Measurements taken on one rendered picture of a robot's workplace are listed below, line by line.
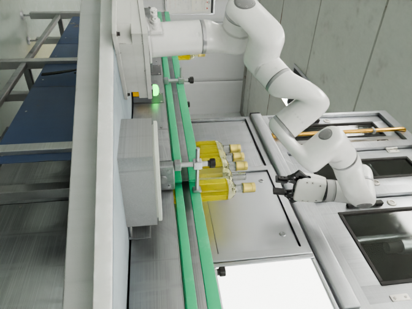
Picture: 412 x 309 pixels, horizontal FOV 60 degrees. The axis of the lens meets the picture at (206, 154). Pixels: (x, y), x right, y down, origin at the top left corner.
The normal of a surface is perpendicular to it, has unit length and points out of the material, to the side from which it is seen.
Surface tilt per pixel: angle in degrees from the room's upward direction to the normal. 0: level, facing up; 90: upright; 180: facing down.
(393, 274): 90
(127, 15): 90
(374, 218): 90
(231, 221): 90
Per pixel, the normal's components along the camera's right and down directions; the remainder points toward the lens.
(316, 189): -0.12, 0.49
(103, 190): 0.09, -0.43
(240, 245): 0.04, -0.80
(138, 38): 0.11, 0.90
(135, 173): 0.14, 0.59
